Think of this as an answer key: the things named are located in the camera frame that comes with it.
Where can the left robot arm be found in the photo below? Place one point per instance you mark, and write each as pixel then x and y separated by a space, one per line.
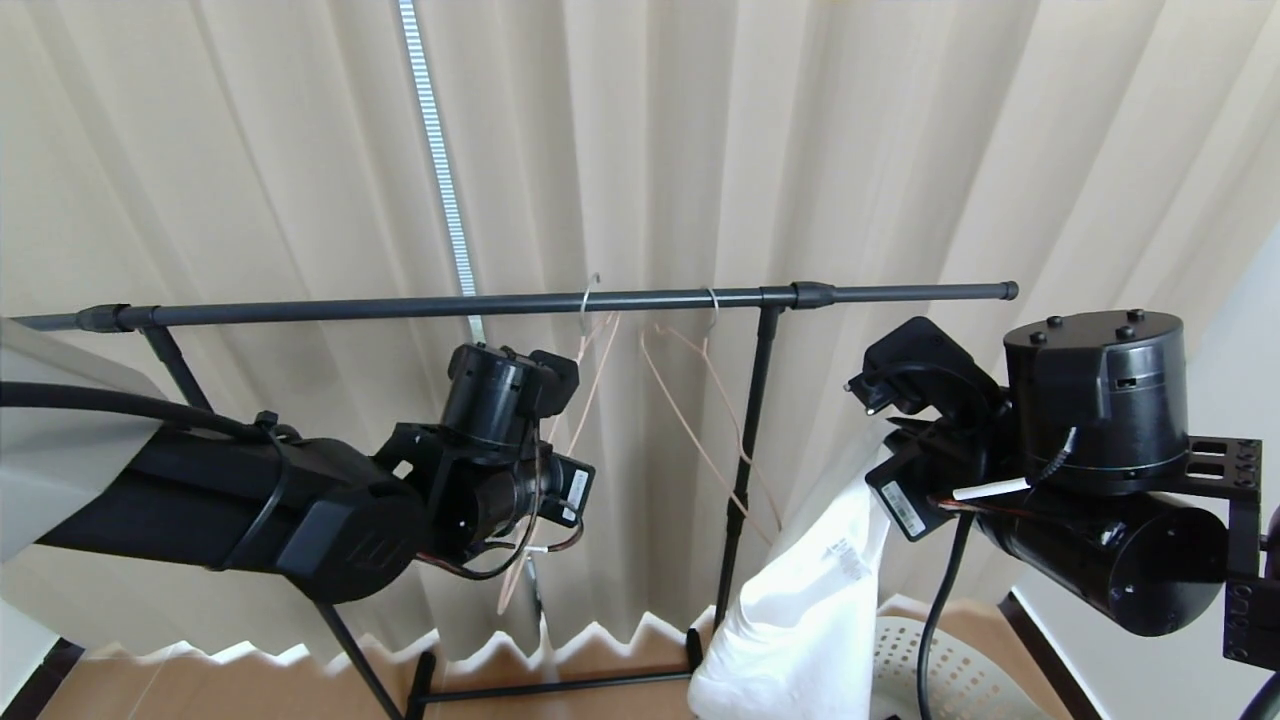
pixel 250 510

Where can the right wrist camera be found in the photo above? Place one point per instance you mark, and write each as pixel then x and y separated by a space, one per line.
pixel 920 355

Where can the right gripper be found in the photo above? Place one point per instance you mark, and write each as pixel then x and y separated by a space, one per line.
pixel 1090 560

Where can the white garment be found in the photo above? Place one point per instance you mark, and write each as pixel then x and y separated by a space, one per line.
pixel 800 640

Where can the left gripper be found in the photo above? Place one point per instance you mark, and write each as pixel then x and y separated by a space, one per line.
pixel 510 500

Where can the pink clothes hanger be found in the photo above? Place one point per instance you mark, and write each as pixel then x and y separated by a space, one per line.
pixel 583 310
pixel 716 305

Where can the white laundry basket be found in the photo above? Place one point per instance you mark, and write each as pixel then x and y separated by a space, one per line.
pixel 960 670

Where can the black clothes rack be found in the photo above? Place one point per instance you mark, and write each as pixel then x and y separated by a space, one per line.
pixel 300 310

